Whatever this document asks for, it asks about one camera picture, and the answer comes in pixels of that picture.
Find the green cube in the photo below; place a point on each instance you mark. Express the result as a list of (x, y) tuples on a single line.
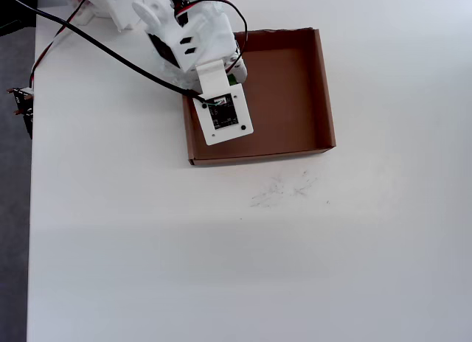
[(233, 79)]

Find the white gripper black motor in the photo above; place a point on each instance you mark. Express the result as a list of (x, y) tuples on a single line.
[(239, 66)]

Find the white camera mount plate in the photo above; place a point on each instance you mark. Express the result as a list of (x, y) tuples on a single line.
[(225, 113)]

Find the brown cardboard box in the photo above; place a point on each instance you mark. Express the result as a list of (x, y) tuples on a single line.
[(284, 98)]

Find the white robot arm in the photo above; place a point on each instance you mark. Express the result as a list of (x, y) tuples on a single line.
[(125, 6)]

